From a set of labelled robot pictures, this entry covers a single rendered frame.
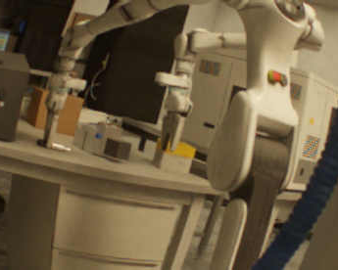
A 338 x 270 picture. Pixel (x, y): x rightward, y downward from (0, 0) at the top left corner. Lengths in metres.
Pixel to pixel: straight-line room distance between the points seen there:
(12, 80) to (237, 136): 0.76
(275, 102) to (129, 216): 0.81
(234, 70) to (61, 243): 1.34
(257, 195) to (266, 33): 0.41
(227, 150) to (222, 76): 1.50
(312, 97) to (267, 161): 1.08
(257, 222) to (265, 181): 0.11
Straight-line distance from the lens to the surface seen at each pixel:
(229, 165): 1.47
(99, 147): 2.18
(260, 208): 1.50
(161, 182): 2.08
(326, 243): 0.59
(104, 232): 2.09
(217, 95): 2.97
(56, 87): 1.98
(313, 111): 2.56
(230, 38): 2.07
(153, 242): 2.21
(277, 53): 1.54
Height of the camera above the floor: 1.20
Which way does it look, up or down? 4 degrees down
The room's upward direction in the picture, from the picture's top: 15 degrees clockwise
